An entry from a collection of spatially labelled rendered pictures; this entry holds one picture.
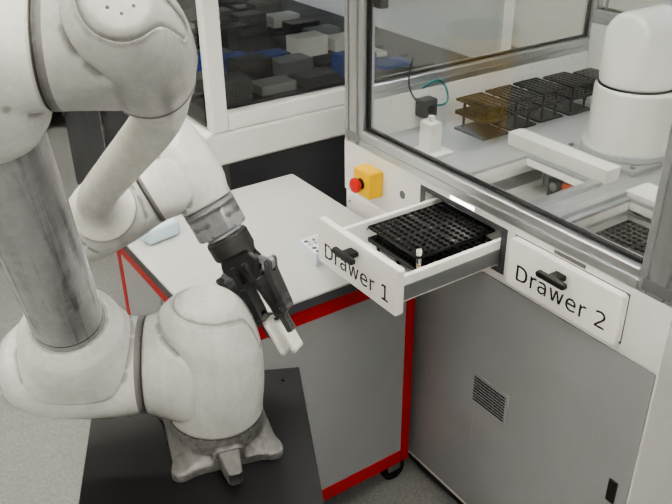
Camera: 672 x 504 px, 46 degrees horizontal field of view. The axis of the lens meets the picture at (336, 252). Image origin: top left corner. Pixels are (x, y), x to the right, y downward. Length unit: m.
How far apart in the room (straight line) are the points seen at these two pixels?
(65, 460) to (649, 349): 1.75
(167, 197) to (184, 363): 0.27
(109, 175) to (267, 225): 1.04
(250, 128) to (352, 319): 0.74
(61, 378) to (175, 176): 0.36
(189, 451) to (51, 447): 1.39
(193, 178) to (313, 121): 1.23
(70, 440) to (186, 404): 1.47
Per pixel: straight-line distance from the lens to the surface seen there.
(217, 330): 1.17
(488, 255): 1.74
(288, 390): 1.45
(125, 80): 0.75
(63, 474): 2.57
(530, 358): 1.81
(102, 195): 1.14
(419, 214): 1.83
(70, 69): 0.75
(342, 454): 2.16
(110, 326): 1.18
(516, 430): 1.95
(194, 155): 1.29
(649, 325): 1.55
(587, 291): 1.60
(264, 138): 2.41
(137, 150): 1.04
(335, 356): 1.94
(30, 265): 1.01
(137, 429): 1.40
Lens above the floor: 1.71
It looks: 29 degrees down
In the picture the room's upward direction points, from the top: 1 degrees counter-clockwise
